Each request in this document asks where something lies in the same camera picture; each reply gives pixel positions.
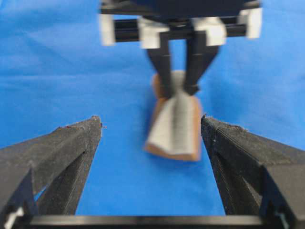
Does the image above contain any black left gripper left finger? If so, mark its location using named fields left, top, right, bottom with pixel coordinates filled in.
left=0, top=116, right=102, bottom=216

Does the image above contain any brown and white sponge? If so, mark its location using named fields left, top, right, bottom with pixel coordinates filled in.
left=144, top=70, right=202, bottom=161

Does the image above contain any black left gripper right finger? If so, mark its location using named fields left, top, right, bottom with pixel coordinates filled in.
left=201, top=116, right=305, bottom=216

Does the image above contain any blue cloth mat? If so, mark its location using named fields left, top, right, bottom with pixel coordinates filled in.
left=0, top=0, right=305, bottom=215

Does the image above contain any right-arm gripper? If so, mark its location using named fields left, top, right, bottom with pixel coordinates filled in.
left=99, top=0, right=263, bottom=98

